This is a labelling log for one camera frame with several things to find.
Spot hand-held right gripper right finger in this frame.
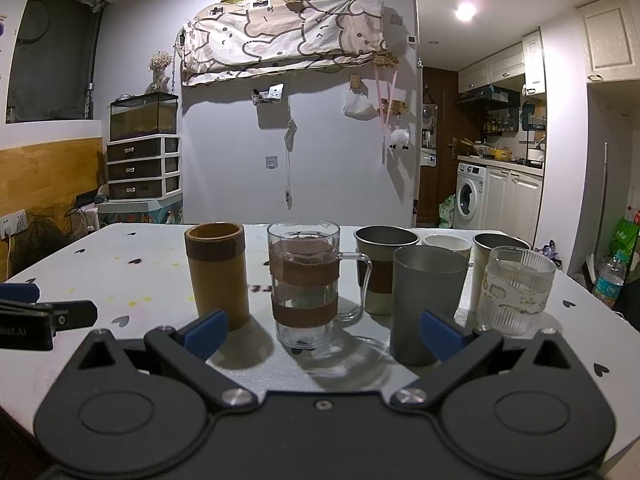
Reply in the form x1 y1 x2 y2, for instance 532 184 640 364
389 308 577 410

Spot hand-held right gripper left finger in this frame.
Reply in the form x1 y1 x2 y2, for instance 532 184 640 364
74 309 259 417

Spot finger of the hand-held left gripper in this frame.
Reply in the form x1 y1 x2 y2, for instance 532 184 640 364
0 283 41 306
0 300 99 333

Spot plain grey metal cup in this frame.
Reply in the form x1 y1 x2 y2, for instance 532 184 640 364
390 245 469 367

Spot bamboo cup with brown band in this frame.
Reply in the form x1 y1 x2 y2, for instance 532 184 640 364
184 222 250 331

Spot steel cup at back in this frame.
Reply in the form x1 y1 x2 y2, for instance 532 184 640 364
469 232 532 317

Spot ribbed glass cup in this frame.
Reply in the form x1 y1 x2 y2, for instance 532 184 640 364
475 245 557 339

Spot white cup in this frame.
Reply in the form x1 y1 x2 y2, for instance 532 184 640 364
423 234 473 267

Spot metal cup with brown sleeve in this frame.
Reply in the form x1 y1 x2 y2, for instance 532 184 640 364
354 225 420 316

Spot glass mug with brown bands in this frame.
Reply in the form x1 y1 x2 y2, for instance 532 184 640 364
267 219 374 351

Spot patterned cloth covered stand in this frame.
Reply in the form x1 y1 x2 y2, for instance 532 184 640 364
96 198 184 227

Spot green plastic bag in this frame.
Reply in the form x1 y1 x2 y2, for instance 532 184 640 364
438 194 457 229

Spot snack packet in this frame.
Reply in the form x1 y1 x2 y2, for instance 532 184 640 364
534 240 564 272

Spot white washing machine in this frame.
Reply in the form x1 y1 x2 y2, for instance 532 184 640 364
453 162 489 231

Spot white kitchen base cabinet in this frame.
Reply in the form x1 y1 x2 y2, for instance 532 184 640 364
484 165 545 247

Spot plastic drawer unit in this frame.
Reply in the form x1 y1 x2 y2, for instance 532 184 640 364
105 135 182 200

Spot plastic water bottle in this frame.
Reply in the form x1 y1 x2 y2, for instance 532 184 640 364
593 254 628 309

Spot brown wooden door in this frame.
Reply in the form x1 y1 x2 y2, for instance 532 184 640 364
418 66 460 222

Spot glass fish tank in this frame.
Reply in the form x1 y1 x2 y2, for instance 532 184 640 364
109 92 180 142

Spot black kitchen rack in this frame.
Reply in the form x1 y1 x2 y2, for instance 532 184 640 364
458 85 522 137

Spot dark window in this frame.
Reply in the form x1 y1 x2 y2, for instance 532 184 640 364
6 0 110 124

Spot white plastic bag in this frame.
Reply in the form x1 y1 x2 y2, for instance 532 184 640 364
342 88 376 121

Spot dried flower bouquet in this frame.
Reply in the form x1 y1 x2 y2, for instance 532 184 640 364
148 50 174 94

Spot white upper kitchen cabinets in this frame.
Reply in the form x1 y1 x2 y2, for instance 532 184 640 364
457 29 547 96

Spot printed blanket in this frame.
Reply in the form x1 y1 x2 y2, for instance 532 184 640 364
178 0 389 87

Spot white wall socket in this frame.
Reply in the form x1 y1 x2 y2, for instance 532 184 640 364
0 209 29 240

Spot hanging white cable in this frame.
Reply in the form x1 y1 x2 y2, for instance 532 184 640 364
283 118 299 209

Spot clear wall holder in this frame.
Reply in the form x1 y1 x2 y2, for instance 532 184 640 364
251 84 286 107

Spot white wall cabinet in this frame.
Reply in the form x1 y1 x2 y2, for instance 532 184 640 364
576 0 640 82

